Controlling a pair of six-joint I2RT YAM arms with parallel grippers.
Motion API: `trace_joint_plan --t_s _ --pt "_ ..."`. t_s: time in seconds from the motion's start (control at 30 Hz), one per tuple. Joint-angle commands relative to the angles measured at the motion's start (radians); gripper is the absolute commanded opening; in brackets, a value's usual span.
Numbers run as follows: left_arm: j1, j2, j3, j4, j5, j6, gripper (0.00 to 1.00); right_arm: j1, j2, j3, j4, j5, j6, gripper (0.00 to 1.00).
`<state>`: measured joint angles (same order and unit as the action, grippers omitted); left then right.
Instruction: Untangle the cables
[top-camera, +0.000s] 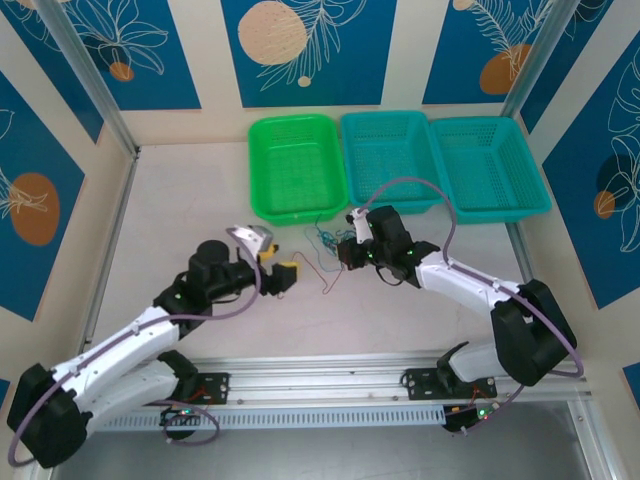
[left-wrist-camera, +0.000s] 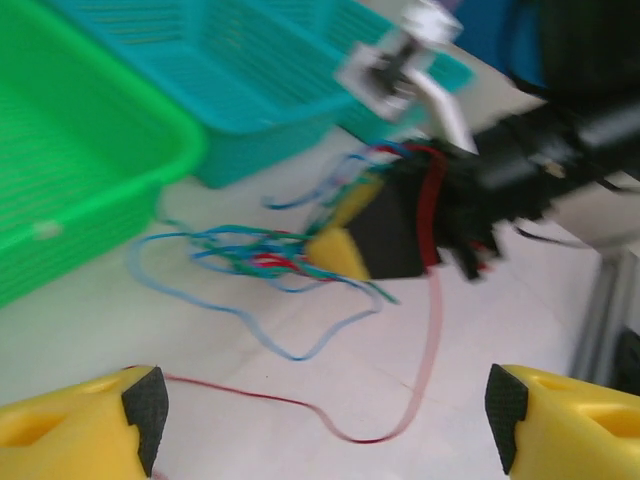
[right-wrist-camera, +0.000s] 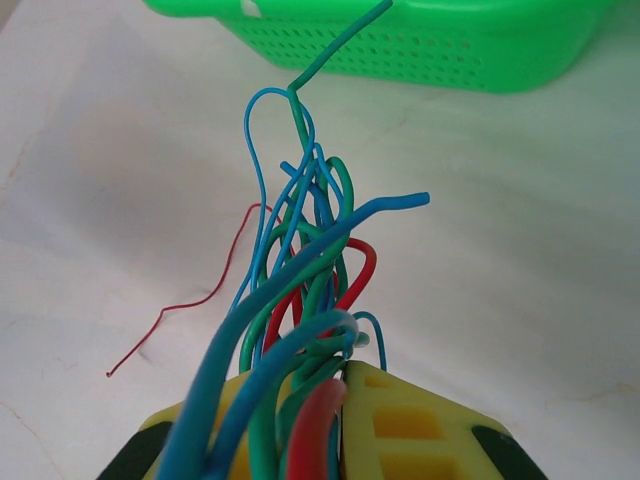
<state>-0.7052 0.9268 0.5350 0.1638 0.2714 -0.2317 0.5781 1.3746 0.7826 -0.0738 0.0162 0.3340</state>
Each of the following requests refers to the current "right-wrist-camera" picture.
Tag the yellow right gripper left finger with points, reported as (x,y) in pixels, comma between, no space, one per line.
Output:
(145,450)

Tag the green plastic basket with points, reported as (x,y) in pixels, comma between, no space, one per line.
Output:
(400,50)

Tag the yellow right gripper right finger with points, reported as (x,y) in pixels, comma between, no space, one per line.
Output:
(410,425)

